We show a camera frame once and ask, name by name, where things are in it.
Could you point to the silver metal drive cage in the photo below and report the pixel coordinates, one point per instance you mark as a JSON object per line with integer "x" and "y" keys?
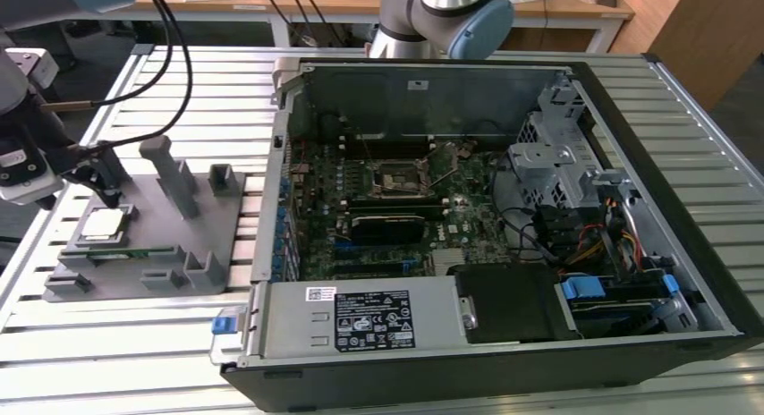
{"x": 549, "y": 164}

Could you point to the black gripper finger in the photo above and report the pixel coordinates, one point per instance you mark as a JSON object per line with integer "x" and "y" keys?
{"x": 110, "y": 173}
{"x": 47, "y": 201}

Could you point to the black expansion slot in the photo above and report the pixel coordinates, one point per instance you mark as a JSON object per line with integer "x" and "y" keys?
{"x": 370, "y": 268}

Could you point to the white wrist camera black faceplate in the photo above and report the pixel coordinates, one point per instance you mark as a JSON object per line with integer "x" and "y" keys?
{"x": 27, "y": 189}

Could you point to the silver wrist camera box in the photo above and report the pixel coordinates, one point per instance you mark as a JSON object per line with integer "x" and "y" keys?
{"x": 33, "y": 68}

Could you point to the blue plastic latch tab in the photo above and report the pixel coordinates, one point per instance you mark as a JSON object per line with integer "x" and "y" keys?
{"x": 668, "y": 286}

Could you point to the thin metal locking lever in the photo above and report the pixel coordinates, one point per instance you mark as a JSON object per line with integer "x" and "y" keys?
{"x": 374, "y": 160}

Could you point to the CPU socket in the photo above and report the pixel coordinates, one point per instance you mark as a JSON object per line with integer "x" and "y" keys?
{"x": 397, "y": 179}

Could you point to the wooden desk white legs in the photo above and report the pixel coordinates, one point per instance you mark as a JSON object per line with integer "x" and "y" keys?
{"x": 228, "y": 3}

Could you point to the green motherboard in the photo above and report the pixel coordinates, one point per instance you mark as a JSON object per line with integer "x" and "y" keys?
{"x": 477, "y": 218}

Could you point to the silver CPU green edge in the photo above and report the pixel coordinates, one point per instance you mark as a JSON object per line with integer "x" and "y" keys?
{"x": 105, "y": 225}

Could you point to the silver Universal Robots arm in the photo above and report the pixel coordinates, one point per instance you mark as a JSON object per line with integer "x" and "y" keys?
{"x": 419, "y": 21}

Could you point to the green RAM stick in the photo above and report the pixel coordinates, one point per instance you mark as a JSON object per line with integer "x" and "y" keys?
{"x": 141, "y": 253}

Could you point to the silver finned heatsink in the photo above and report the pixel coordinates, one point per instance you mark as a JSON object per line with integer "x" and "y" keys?
{"x": 448, "y": 260}

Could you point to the black open PC case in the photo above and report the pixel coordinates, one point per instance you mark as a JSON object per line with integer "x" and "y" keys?
{"x": 419, "y": 383}

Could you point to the grey plastic parts rack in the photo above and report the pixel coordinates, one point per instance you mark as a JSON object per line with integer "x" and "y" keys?
{"x": 153, "y": 229}

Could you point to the hard disk in blue carrier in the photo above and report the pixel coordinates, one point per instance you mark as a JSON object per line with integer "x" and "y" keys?
{"x": 581, "y": 290}

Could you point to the wooden cabinet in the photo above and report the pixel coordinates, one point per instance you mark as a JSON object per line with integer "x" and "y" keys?
{"x": 704, "y": 30}

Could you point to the silver power supply unit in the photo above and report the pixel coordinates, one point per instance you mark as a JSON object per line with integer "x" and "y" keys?
{"x": 286, "y": 325}

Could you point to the blue case latch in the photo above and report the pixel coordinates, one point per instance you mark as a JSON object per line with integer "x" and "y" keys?
{"x": 226, "y": 324}

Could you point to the black graphics card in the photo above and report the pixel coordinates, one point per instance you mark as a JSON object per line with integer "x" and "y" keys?
{"x": 388, "y": 229}

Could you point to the black RAM slot row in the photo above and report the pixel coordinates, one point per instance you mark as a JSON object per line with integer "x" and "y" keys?
{"x": 388, "y": 146}
{"x": 394, "y": 207}

